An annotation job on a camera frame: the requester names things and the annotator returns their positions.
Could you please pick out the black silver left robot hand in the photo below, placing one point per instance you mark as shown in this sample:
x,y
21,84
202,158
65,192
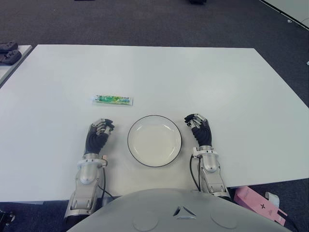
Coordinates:
x,y
95,141

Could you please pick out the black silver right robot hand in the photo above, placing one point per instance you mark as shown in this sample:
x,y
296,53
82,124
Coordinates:
x,y
204,134

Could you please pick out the green snack packet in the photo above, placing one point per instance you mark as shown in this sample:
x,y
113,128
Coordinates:
x,y
113,99

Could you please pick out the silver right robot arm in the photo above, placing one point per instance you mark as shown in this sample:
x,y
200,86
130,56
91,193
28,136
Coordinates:
x,y
210,166

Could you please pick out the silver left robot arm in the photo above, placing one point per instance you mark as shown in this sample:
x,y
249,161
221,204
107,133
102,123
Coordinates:
x,y
87,174

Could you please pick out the white plate with black rim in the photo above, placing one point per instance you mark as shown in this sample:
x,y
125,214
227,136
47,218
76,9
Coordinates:
x,y
154,142

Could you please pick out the pink cardboard box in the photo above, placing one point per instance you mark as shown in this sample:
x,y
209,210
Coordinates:
x,y
253,200

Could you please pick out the grey robot torso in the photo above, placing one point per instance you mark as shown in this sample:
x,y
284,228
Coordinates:
x,y
169,217

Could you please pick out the white paper roll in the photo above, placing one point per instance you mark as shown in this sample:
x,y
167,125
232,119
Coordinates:
x,y
272,198

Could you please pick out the white side table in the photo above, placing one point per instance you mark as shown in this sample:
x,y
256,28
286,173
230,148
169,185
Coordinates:
x,y
13,70

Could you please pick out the black device on floor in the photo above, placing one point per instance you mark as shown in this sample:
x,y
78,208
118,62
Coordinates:
x,y
7,217

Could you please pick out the dark game controller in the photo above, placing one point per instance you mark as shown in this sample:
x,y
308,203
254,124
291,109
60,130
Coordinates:
x,y
9,56
8,46

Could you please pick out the white background table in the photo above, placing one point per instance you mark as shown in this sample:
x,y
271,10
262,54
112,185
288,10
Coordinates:
x,y
289,9

